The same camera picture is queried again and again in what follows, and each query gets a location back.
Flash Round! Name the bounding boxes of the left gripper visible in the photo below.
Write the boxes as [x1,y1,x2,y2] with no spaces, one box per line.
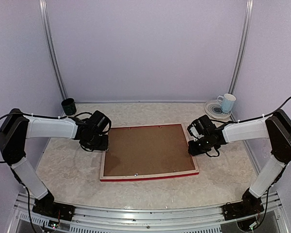
[83,133,109,151]

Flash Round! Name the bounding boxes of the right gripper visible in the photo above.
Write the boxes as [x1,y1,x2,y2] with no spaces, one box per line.
[188,135,212,156]

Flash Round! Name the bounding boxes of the brown cardboard backing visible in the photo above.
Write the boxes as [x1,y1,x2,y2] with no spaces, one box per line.
[103,125,196,177]

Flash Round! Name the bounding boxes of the red wooden picture frame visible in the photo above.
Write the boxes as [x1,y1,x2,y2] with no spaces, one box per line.
[99,123,200,182]

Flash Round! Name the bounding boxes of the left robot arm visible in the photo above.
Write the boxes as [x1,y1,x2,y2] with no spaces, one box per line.
[0,108,112,216]

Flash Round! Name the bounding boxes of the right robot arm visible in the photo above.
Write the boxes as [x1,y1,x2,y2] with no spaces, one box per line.
[187,109,291,216]

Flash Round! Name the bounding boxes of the white patterned plate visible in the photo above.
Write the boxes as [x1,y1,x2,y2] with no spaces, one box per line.
[204,100,231,119]

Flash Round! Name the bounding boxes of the black cup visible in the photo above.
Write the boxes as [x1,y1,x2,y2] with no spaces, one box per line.
[61,98,77,116]

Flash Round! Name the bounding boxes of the light blue mug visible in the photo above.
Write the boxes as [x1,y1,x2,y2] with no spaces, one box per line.
[217,93,237,113]

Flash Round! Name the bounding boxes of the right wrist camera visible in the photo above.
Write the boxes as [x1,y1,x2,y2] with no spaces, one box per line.
[187,124,200,139]

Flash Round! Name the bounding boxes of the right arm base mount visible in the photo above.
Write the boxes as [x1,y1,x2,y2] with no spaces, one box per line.
[222,201,264,221]

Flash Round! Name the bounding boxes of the front aluminium rail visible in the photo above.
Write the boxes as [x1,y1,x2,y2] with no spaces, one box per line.
[4,193,290,233]

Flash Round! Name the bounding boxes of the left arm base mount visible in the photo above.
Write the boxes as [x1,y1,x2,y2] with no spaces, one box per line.
[32,202,76,221]

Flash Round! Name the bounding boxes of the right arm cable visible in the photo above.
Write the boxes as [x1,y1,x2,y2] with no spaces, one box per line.
[208,94,291,168]

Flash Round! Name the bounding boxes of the right aluminium post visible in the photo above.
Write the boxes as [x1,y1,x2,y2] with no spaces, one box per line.
[228,0,254,95]

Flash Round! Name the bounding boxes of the aluminium post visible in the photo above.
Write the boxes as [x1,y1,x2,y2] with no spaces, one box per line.
[228,0,254,95]
[38,0,67,100]

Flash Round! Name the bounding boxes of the left aluminium post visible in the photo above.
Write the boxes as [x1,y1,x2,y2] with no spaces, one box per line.
[38,0,67,100]

